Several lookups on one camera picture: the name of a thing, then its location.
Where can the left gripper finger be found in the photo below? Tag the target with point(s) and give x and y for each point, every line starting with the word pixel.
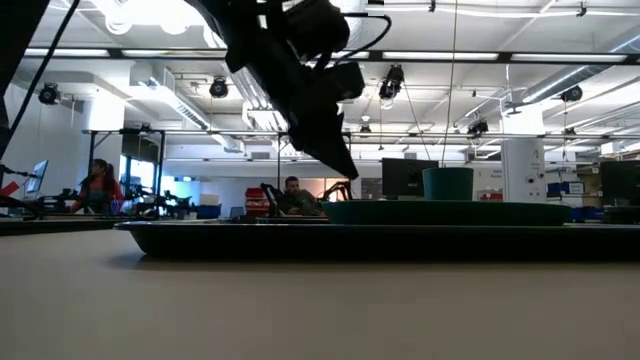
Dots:
pixel 315 145
pixel 342 152

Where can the dark serving tray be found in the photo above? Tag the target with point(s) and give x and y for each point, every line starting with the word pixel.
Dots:
pixel 375 242

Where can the teal cup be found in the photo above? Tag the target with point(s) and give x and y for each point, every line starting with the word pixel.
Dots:
pixel 448 185

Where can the green plate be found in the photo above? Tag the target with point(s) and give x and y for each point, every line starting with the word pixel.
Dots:
pixel 445 213

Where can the black background robot arm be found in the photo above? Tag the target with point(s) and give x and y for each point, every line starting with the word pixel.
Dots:
pixel 272 197
pixel 337 189

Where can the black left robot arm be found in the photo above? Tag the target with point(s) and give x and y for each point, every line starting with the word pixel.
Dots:
pixel 15 30

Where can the person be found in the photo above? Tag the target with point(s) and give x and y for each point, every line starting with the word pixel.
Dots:
pixel 297 200
pixel 100 192

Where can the black computer monitor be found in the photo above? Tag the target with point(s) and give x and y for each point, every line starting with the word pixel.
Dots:
pixel 621 180
pixel 402 177

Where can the red storage bins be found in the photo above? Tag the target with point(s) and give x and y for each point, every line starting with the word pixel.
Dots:
pixel 256 202

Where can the white box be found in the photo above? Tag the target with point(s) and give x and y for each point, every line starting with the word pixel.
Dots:
pixel 209 199

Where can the blue storage bin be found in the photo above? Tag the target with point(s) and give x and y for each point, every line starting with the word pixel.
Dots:
pixel 208 212

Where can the white column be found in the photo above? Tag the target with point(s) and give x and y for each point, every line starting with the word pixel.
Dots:
pixel 522 170

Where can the blue storage bins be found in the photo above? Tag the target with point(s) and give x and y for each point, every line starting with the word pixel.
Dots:
pixel 587 214
pixel 565 188

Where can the lit computer monitor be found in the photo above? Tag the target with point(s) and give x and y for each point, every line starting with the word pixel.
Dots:
pixel 37 176

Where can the red background object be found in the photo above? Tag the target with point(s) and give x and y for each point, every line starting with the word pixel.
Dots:
pixel 9 189

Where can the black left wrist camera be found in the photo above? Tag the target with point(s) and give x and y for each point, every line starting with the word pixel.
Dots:
pixel 320 27

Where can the black overhead frame bar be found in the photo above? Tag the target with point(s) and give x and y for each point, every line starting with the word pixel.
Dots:
pixel 450 56

